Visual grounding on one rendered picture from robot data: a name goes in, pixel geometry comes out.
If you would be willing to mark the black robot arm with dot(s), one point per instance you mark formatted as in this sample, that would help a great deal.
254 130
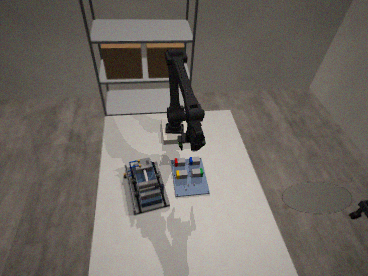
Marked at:
193 114

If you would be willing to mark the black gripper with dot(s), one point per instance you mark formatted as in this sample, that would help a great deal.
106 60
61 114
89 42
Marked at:
182 138

